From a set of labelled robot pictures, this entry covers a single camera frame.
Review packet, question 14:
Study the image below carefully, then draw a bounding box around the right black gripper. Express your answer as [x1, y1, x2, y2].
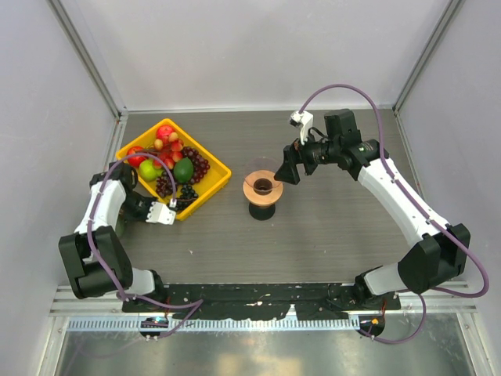
[274, 126, 341, 185]

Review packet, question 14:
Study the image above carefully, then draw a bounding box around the clear pink cone dripper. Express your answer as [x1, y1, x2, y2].
[243, 157, 282, 196]

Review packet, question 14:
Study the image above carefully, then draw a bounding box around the round wooden ring holder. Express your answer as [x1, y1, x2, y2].
[243, 169, 283, 208]

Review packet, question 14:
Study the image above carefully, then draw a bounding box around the dark red glass carafe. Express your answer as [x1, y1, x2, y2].
[248, 203, 276, 221]

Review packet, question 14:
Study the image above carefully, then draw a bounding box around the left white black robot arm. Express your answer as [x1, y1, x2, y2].
[58, 163, 168, 312]

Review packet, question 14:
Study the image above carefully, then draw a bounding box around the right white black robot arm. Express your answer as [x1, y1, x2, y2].
[274, 109, 470, 309]

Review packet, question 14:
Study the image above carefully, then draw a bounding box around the green melon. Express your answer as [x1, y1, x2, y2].
[115, 217, 126, 238]

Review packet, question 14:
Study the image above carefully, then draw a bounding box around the dark red grape bunch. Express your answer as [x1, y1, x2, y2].
[155, 171, 179, 199]

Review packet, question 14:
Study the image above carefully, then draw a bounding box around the green apple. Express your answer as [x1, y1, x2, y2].
[138, 159, 163, 182]

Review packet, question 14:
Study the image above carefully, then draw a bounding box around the red apple left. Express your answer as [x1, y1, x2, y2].
[127, 146, 149, 168]

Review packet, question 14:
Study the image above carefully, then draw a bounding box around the red apple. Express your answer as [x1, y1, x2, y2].
[127, 146, 149, 168]
[156, 125, 175, 143]

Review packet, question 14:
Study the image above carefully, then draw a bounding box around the dark black grape bunch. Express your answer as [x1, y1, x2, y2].
[174, 184, 199, 213]

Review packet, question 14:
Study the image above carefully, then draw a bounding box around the red cherry bunch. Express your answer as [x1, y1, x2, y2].
[153, 132, 184, 170]

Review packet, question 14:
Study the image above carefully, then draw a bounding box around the purple grape bunch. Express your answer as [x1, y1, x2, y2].
[182, 146, 211, 184]

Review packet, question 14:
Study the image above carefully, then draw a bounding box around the red apple top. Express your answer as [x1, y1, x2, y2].
[156, 125, 175, 143]

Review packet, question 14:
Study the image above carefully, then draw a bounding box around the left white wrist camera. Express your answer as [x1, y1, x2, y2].
[145, 201, 176, 226]

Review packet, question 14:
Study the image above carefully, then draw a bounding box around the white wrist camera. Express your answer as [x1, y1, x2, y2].
[290, 111, 314, 145]
[145, 201, 176, 226]

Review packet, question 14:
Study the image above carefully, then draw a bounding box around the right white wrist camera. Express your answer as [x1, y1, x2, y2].
[290, 111, 314, 145]

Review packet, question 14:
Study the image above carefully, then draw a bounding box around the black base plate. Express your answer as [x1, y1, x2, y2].
[122, 283, 401, 321]

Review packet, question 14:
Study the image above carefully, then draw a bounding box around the aluminium front rail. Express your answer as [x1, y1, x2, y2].
[49, 286, 476, 334]

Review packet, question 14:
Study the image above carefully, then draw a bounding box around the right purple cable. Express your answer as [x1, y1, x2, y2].
[299, 83, 491, 346]

